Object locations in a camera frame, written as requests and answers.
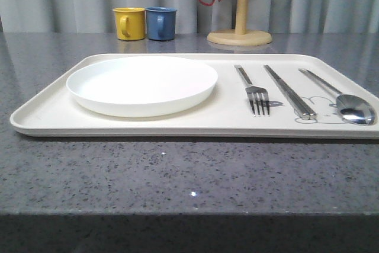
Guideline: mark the white round plate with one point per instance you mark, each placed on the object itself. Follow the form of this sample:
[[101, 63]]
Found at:
[[142, 86]]

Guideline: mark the silver metal fork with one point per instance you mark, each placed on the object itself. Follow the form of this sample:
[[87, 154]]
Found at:
[[258, 96]]

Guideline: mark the silver metal chopstick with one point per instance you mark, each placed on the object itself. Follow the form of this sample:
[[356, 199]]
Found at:
[[285, 91], [293, 91]]

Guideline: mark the silver metal spoon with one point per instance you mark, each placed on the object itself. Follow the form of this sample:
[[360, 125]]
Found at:
[[351, 108]]

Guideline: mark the beige rabbit serving tray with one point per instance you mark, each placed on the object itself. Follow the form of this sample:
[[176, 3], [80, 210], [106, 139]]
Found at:
[[298, 106]]

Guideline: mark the wooden mug tree stand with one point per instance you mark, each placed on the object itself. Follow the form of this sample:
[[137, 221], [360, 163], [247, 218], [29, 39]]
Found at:
[[240, 35]]

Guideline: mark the blue mug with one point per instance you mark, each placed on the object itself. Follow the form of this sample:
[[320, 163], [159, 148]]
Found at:
[[160, 23]]

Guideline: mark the yellow mug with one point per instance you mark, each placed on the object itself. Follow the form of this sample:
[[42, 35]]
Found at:
[[130, 23]]

